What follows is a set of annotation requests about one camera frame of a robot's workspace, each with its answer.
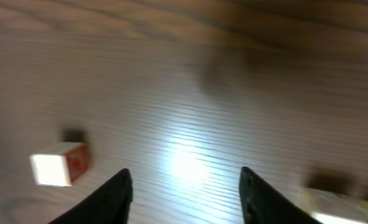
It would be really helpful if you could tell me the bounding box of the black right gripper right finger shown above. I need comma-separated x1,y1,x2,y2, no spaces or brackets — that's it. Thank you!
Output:
238,167,321,224

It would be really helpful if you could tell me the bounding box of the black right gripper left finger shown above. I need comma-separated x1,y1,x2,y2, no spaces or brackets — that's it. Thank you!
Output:
50,168,133,224

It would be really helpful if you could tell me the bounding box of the yellow block left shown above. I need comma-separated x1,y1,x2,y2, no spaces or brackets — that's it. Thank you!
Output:
296,188,368,224

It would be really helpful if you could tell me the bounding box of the red letter V block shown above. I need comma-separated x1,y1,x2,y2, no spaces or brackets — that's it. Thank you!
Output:
29,142,90,187

